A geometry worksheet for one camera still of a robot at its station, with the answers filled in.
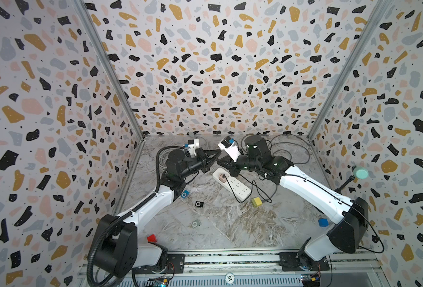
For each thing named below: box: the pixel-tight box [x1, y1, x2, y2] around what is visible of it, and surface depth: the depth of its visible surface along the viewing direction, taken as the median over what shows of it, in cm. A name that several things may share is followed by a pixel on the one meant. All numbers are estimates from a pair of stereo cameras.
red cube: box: [146, 233, 158, 243], surface depth 81 cm
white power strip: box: [212, 167, 252, 202], surface depth 97 cm
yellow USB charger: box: [251, 196, 263, 208], surface depth 92 cm
